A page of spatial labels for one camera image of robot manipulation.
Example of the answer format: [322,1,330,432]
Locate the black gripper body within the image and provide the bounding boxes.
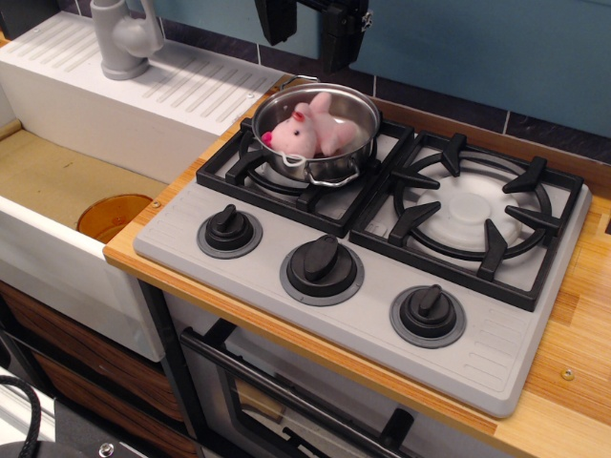
[298,0,372,31]

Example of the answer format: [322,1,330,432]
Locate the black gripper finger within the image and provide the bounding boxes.
[255,0,297,46]
[321,9,364,74]

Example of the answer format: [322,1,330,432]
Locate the stainless steel pan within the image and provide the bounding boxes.
[252,82,381,187]

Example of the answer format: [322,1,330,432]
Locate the pink stuffed pig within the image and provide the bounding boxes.
[262,93,358,159]

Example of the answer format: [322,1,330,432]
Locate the black left stove knob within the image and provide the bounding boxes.
[196,204,263,260]

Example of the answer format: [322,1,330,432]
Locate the black stove knob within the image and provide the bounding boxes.
[390,284,467,349]
[196,204,263,260]
[280,235,365,307]

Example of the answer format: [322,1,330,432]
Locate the black middle stove knob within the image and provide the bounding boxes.
[280,235,365,307]

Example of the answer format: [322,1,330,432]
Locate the grey toy stove top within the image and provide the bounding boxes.
[132,88,594,420]

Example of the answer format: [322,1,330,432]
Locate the black right stove knob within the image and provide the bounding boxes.
[390,284,467,349]

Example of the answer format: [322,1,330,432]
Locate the grey toy faucet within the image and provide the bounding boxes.
[90,0,164,80]

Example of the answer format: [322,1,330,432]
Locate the black left burner grate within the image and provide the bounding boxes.
[196,118,414,238]

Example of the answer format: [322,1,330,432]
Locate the black burner grate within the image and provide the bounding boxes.
[196,118,414,238]
[349,132,591,312]

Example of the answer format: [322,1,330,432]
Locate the black right burner grate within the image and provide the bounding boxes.
[349,132,591,312]

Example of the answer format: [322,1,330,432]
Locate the white toy sink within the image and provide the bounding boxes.
[1,12,280,362]

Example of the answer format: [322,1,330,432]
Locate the orange plastic bowl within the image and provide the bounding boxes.
[76,194,152,243]

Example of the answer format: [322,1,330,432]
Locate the wooden drawer fronts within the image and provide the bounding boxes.
[1,283,200,457]

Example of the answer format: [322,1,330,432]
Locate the oven door with black handle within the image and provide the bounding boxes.
[179,319,463,457]

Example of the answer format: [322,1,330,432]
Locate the black braided cable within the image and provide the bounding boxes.
[0,375,44,449]

